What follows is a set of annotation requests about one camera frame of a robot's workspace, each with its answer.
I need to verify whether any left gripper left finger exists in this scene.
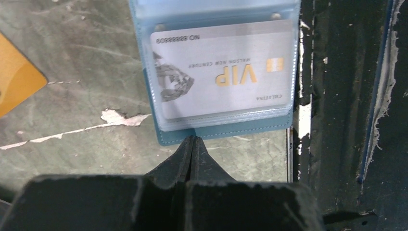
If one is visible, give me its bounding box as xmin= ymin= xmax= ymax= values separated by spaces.
xmin=0 ymin=136 xmax=195 ymax=231

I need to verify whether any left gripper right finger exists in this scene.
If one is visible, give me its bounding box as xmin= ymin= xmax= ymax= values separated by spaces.
xmin=186 ymin=136 xmax=326 ymax=231

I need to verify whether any silver credit card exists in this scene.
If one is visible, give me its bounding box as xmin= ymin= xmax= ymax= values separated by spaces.
xmin=150 ymin=20 xmax=294 ymax=119

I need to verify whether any blue card holder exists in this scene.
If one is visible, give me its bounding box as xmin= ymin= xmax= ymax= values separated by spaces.
xmin=129 ymin=0 xmax=301 ymax=146

